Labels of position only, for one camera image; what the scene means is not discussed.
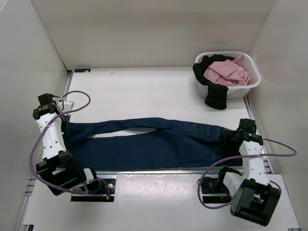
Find dark blue denim trousers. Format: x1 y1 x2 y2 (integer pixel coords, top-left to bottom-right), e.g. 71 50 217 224
64 117 243 171

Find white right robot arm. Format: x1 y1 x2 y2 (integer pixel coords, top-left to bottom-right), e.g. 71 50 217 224
216 118 281 226

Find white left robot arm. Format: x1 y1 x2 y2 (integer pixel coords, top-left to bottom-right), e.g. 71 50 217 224
29 93 101 196

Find black garment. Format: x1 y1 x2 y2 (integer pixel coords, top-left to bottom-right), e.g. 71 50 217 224
192 54 234 110

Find small blue label sticker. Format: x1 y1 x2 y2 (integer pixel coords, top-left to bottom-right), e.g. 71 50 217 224
74 68 91 73

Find white laundry basket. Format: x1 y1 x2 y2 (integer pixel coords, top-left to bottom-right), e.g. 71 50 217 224
195 51 261 100

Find pink garment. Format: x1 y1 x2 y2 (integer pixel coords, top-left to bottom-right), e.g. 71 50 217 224
203 54 252 87

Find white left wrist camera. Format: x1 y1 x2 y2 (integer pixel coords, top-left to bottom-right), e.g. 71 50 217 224
60 101 74 112

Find aluminium right side rail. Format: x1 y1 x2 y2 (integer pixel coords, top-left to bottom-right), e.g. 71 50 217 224
243 95 271 174

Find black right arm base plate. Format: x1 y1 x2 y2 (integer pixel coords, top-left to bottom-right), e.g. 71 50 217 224
201 177 232 204

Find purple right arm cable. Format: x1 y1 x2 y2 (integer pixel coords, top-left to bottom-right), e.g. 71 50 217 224
197 138 297 209

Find aluminium table edge rail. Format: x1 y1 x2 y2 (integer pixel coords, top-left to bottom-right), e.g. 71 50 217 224
30 167 222 194

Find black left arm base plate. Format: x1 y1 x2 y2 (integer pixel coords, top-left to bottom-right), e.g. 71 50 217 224
71 175 116 203

